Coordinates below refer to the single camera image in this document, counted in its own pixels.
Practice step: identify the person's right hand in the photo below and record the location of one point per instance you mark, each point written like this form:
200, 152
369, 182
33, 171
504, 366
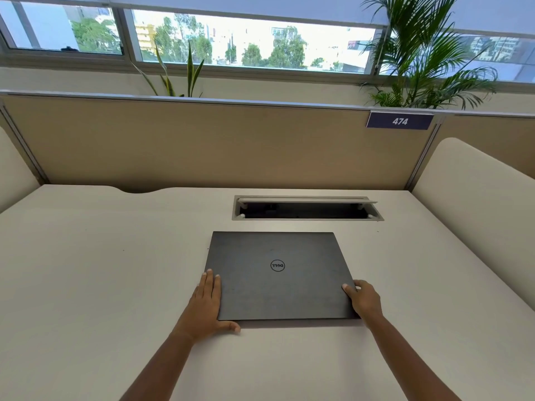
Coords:
368, 304

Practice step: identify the person's left hand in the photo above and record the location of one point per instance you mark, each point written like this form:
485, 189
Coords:
204, 309

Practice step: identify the person's left thumb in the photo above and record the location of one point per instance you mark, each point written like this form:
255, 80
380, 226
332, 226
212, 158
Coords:
230, 327

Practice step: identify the person's left middle finger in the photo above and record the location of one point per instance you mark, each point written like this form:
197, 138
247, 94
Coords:
208, 284

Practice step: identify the person's right thumb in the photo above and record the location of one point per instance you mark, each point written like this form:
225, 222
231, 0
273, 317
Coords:
350, 292

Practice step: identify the dark grey laptop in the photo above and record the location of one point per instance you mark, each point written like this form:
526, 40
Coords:
267, 292

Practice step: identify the person's left forearm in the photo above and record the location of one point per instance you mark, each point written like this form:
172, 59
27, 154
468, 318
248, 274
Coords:
161, 363

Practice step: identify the person's right forearm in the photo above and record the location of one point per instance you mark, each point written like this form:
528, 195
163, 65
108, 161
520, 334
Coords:
407, 363

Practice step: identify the beige desk partition panel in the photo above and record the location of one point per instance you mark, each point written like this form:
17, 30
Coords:
217, 146
493, 141

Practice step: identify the cream rounded side divider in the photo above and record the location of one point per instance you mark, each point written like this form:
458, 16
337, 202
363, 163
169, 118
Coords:
480, 212
14, 171

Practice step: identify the blue number sign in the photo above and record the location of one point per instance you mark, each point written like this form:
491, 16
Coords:
400, 121

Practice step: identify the green snake plant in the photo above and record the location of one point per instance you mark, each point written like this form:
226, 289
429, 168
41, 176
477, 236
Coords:
190, 75

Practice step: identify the green palm plant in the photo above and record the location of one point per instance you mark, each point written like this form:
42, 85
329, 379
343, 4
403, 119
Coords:
422, 58

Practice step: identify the aluminium framed window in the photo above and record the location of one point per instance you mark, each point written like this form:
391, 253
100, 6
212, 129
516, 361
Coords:
250, 41

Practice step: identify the white roller blind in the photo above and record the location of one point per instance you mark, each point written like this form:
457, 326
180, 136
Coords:
209, 6
493, 14

